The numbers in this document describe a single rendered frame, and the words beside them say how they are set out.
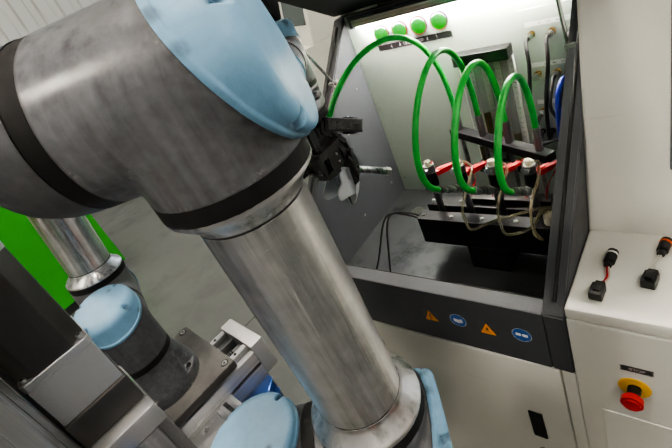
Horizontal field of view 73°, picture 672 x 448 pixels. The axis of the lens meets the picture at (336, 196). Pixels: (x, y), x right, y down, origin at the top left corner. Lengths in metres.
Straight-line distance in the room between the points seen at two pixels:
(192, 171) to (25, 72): 0.10
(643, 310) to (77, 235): 1.02
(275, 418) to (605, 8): 0.82
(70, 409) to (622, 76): 0.98
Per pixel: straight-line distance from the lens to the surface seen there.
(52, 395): 0.68
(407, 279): 1.09
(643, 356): 0.97
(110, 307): 0.95
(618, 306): 0.92
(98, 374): 0.68
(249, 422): 0.57
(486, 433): 1.47
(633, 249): 1.03
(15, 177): 0.31
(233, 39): 0.24
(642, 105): 0.97
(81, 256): 1.03
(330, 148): 0.80
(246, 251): 0.31
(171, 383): 1.00
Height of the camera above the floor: 1.67
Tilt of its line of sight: 28 degrees down
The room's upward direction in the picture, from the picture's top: 24 degrees counter-clockwise
